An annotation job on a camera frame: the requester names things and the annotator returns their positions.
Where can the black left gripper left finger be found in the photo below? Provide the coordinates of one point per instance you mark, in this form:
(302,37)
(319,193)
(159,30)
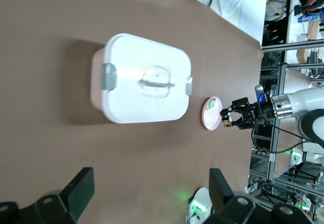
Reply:
(73,196)

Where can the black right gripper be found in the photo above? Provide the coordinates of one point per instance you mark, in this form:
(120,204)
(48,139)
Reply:
(262,111)

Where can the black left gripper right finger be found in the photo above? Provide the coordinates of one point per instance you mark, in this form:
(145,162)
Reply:
(222,198)

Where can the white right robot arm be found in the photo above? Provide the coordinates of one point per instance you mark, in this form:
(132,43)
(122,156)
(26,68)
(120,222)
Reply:
(303,102)

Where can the white lidded storage box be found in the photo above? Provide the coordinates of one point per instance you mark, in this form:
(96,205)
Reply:
(141,82)

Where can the blue printed box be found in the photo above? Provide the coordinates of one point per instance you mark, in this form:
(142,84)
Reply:
(308,18)

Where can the pale pink round plate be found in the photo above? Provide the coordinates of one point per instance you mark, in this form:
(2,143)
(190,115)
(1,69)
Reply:
(212,121)

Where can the white cloth sheet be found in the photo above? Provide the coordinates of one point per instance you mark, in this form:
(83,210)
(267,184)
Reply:
(240,1)

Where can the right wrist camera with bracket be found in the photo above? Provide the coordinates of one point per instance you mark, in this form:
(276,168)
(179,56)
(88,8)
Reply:
(262,95)

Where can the aluminium frame rack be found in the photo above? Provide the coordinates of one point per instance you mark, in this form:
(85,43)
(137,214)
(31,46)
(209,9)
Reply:
(283,77)

